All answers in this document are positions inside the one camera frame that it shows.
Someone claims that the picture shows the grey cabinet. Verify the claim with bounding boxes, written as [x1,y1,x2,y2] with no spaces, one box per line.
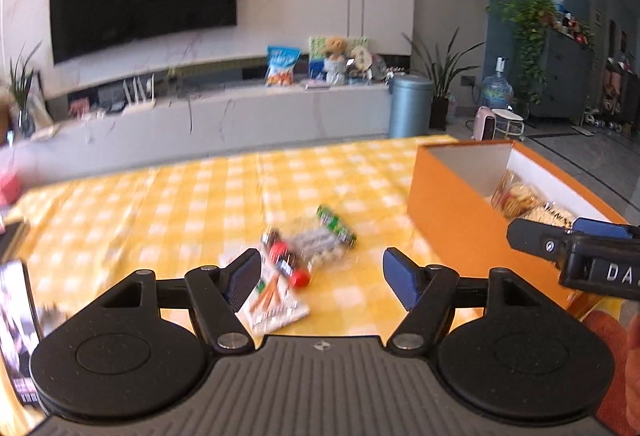
[530,28,599,119]

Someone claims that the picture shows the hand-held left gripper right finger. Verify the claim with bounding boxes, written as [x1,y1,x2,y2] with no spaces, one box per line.
[382,247,546,353]

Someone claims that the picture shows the dark sausage stick red cap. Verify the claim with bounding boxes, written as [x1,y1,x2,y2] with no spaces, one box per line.
[265,228,312,289]

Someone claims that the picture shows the grey-blue trash can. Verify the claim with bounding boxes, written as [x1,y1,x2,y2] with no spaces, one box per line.
[387,73,435,139]

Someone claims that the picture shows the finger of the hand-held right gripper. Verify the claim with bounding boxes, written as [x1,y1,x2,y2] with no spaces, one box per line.
[506,217,572,263]
[571,217,640,241]

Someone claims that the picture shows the orange cardboard box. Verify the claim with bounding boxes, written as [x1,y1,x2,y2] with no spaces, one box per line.
[407,139,632,319]

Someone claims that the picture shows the bottles on cabinet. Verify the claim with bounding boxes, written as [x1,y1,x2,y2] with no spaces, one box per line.
[550,0,599,47]

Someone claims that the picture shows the white packet orange sticks print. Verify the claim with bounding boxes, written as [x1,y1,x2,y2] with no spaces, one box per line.
[235,261,311,336]

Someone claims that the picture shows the pink box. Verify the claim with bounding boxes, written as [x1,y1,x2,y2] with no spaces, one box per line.
[0,168,24,207]

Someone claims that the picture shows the green striped snack packet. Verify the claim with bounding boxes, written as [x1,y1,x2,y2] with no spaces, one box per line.
[316,204,358,247]

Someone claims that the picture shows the white beans packet checkered label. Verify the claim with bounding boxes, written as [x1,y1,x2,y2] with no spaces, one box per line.
[522,202,577,231]

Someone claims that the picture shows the blue snack bag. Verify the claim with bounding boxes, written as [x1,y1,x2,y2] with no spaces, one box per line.
[265,46,302,88]

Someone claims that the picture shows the white router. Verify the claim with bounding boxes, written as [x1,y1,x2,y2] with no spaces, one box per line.
[122,72,157,113]

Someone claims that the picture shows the water jug with pump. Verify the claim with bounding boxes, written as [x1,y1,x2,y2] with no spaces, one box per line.
[481,57,515,109]

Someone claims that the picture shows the grass plant in glass vase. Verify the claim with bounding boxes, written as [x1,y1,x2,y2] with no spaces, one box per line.
[7,40,44,137]

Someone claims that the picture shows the brown teddy bear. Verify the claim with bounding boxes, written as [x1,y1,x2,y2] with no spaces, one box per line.
[322,36,347,61]

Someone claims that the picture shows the white marble tv console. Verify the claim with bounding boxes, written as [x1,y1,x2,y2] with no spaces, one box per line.
[15,83,393,177]

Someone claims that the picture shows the trailing pothos plant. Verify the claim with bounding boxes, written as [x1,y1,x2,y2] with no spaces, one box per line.
[491,0,557,105]

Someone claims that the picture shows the clear quail egg packet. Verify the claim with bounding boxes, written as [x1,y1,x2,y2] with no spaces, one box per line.
[290,228,351,269]

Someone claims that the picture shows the yellow checked tablecloth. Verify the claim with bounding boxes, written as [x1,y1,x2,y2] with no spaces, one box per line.
[0,133,632,422]

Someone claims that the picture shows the pink and white heater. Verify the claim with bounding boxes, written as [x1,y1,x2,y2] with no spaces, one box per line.
[472,106,499,143]

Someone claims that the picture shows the clear mixed chips bag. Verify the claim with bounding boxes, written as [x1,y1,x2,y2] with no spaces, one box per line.
[491,168,543,221]

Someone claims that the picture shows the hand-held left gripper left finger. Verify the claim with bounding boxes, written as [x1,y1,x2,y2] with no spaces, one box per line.
[90,248,262,354]

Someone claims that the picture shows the potted long-leaf plant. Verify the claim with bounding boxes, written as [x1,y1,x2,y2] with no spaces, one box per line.
[401,28,487,131]

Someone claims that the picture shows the white round stool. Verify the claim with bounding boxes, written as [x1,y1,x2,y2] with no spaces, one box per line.
[495,108,526,143]

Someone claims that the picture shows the red-brown cushion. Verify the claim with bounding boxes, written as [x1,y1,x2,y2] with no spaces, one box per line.
[581,308,640,436]

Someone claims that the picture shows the phone on stand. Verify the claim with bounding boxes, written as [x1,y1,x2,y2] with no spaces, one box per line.
[0,258,44,410]

